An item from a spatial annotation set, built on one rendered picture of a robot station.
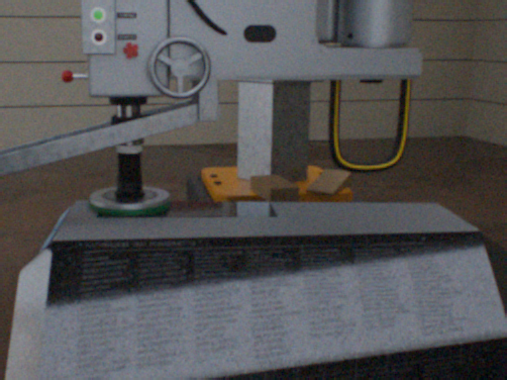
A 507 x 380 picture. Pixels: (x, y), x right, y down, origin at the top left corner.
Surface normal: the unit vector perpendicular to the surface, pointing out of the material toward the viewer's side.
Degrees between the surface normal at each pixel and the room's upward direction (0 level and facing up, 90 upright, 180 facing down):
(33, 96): 90
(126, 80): 90
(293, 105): 90
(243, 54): 90
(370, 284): 45
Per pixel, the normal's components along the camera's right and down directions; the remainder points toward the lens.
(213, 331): 0.06, -0.55
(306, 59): 0.12, 0.20
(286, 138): 0.58, 0.16
